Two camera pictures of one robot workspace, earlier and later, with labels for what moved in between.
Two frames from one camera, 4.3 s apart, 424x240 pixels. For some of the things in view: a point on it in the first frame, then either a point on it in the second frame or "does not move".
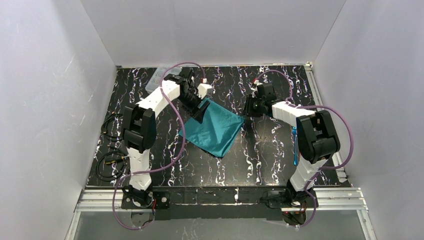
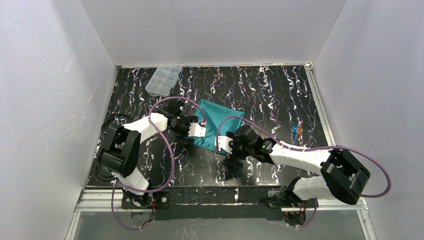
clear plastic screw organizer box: [154, 82] does not move
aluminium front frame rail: [328, 200] does not move
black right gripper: [250, 108] to [232, 157]
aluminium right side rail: [315, 91] does not move
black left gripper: [195, 101] to [187, 137]
